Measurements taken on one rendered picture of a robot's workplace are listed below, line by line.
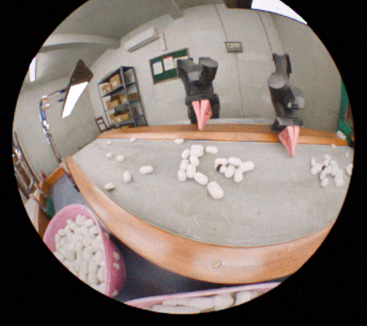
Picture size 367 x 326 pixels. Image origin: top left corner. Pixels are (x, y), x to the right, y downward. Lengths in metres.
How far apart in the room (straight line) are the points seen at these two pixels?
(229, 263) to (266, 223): 0.09
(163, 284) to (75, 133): 4.54
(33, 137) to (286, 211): 4.68
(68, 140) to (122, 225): 4.37
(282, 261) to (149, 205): 0.24
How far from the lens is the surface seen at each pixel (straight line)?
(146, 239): 0.17
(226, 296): 0.20
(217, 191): 0.19
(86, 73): 0.37
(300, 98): 0.31
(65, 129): 4.51
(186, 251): 0.15
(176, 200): 0.21
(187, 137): 0.40
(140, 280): 0.28
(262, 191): 0.23
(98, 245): 0.25
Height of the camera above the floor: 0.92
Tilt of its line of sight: 27 degrees down
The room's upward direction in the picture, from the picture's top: 11 degrees counter-clockwise
